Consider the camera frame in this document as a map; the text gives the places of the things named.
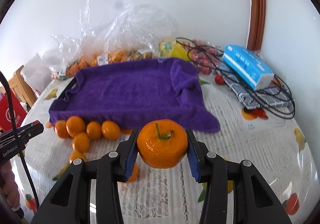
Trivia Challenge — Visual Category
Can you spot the left hand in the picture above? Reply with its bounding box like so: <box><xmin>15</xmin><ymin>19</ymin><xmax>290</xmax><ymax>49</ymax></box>
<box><xmin>1</xmin><ymin>161</ymin><xmax>20</xmax><ymax>209</ymax></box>

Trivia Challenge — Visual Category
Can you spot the bag of red fruits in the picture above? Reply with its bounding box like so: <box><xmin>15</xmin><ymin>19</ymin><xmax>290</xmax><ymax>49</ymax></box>
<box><xmin>182</xmin><ymin>39</ymin><xmax>223</xmax><ymax>75</ymax></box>

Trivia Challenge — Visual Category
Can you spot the plastic bag of kumquats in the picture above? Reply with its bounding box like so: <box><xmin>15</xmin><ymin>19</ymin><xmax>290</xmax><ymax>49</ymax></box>
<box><xmin>80</xmin><ymin>0</ymin><xmax>178</xmax><ymax>65</ymax></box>

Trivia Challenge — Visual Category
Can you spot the small red tomato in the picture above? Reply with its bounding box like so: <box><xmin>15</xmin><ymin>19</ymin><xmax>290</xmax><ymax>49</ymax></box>
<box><xmin>214</xmin><ymin>74</ymin><xmax>225</xmax><ymax>85</ymax></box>

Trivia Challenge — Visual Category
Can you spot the brown wooden door frame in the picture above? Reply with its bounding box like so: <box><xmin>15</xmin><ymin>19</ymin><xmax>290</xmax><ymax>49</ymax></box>
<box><xmin>247</xmin><ymin>0</ymin><xmax>266</xmax><ymax>51</ymax></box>

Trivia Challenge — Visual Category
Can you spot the small orange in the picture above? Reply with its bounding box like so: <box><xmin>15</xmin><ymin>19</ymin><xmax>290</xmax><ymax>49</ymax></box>
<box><xmin>101</xmin><ymin>121</ymin><xmax>121</xmax><ymax>141</ymax></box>
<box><xmin>54</xmin><ymin>120</ymin><xmax>70</xmax><ymax>139</ymax></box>
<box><xmin>86</xmin><ymin>121</ymin><xmax>102</xmax><ymax>140</ymax></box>
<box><xmin>66</xmin><ymin>116</ymin><xmax>86</xmax><ymax>138</ymax></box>
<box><xmin>72</xmin><ymin>132</ymin><xmax>90</xmax><ymax>153</ymax></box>
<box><xmin>69</xmin><ymin>151</ymin><xmax>87</xmax><ymax>163</ymax></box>

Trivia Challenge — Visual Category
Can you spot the wooden chair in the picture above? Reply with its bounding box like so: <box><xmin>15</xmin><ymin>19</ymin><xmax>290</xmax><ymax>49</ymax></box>
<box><xmin>8</xmin><ymin>65</ymin><xmax>37</xmax><ymax>107</ymax></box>

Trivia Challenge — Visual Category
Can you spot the small orange lower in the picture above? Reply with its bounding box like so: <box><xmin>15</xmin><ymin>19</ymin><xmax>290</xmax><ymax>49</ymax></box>
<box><xmin>69</xmin><ymin>151</ymin><xmax>87</xmax><ymax>163</ymax></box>

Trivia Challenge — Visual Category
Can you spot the small orange leftmost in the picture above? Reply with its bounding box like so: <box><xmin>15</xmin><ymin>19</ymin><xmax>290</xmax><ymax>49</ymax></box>
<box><xmin>54</xmin><ymin>120</ymin><xmax>70</xmax><ymax>139</ymax></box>

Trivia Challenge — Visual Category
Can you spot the grey plaid cloth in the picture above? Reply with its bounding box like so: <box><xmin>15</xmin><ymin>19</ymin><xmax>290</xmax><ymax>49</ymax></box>
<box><xmin>217</xmin><ymin>63</ymin><xmax>293</xmax><ymax>110</ymax></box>

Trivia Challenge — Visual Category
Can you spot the large orange mandarin with stem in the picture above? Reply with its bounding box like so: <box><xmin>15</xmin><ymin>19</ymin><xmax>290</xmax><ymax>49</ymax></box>
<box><xmin>137</xmin><ymin>119</ymin><xmax>188</xmax><ymax>169</ymax></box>

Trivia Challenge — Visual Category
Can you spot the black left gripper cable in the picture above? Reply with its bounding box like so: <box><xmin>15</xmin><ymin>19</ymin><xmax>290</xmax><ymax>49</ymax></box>
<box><xmin>0</xmin><ymin>70</ymin><xmax>41</xmax><ymax>211</ymax></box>

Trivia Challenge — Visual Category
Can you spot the plastic bag of mandarins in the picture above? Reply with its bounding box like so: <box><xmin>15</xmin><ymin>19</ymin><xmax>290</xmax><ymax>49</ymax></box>
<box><xmin>43</xmin><ymin>34</ymin><xmax>90</xmax><ymax>80</ymax></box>

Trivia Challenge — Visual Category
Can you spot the yellow snack package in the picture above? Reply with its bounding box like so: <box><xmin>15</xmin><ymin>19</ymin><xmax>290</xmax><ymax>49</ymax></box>
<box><xmin>159</xmin><ymin>40</ymin><xmax>191</xmax><ymax>62</ymax></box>

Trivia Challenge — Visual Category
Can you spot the small orange front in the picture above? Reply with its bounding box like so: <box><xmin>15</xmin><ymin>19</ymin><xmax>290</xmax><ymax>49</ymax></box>
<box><xmin>72</xmin><ymin>132</ymin><xmax>90</xmax><ymax>153</ymax></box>

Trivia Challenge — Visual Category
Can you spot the blue tissue pack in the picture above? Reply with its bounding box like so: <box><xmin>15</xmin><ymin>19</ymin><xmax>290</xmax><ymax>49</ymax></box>
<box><xmin>222</xmin><ymin>45</ymin><xmax>274</xmax><ymax>91</ymax></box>

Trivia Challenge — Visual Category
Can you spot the red box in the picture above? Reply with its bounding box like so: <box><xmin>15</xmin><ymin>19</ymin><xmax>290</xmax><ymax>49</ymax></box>
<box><xmin>0</xmin><ymin>92</ymin><xmax>28</xmax><ymax>132</ymax></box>

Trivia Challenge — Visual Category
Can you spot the black cable coil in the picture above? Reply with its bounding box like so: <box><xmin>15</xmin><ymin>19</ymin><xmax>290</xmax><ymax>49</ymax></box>
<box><xmin>176</xmin><ymin>37</ymin><xmax>296</xmax><ymax>120</ymax></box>

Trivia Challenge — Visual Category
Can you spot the purple towel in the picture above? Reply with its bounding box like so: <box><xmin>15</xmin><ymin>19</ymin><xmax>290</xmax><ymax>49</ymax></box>
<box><xmin>48</xmin><ymin>58</ymin><xmax>220</xmax><ymax>133</ymax></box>

